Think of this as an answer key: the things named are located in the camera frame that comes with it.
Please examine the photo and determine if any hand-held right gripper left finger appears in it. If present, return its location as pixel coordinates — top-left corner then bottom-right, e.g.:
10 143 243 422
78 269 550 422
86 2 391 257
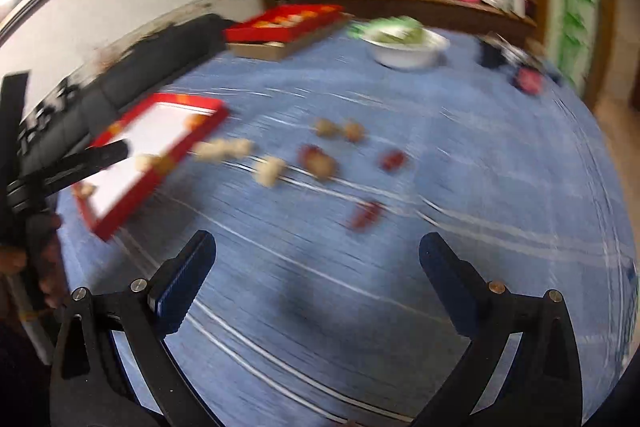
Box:
50 229 221 427

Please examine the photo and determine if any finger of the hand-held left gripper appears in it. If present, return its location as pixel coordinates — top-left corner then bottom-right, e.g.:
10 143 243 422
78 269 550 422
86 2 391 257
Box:
0 73 29 188
6 141 130 214

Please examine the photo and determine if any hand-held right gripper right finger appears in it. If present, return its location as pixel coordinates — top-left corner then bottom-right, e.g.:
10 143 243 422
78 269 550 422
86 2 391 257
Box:
415 232 583 427

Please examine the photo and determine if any red box with white inside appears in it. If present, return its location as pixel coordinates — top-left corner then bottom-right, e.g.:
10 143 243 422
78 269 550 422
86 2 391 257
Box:
74 93 230 242

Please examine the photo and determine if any red jujube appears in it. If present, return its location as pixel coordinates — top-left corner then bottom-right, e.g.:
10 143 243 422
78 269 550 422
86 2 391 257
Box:
382 149 407 172
349 202 384 231

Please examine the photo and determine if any dark brown chestnut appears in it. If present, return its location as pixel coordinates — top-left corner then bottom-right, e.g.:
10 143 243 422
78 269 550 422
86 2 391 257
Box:
300 145 339 180

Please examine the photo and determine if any person's left hand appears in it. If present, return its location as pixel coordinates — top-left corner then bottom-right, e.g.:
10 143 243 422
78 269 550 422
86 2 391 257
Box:
0 215 69 311

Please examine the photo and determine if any blue plaid tablecloth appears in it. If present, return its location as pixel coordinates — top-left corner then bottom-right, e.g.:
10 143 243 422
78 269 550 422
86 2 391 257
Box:
55 24 638 427

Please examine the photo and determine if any black sofa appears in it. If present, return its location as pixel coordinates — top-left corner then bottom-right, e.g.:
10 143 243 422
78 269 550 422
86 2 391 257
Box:
20 14 226 188

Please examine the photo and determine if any red label jar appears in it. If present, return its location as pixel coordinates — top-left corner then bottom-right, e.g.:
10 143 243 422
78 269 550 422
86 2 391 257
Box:
510 57 548 96

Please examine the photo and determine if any brown cardboard box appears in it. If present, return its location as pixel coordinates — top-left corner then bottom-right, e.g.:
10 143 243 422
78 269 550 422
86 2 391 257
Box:
227 19 351 61

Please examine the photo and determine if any white bowl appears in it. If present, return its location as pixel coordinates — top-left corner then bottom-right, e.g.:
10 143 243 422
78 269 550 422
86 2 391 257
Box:
362 27 451 70

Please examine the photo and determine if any black jar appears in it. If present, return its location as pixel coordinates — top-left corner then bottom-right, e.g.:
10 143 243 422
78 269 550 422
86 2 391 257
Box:
477 34 516 70

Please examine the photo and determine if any red box of tangerines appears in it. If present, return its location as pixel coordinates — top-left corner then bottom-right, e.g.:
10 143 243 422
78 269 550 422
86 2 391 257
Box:
224 4 346 45

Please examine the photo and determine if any green lettuce leaf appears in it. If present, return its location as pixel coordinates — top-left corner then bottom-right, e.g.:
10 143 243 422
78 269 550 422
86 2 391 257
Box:
372 28 427 46

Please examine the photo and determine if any green towel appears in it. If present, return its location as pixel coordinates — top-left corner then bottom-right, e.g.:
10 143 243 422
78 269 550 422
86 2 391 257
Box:
347 17 423 36

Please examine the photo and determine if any wooden counter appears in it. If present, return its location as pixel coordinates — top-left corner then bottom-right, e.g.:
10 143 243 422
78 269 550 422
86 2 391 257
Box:
272 0 538 42

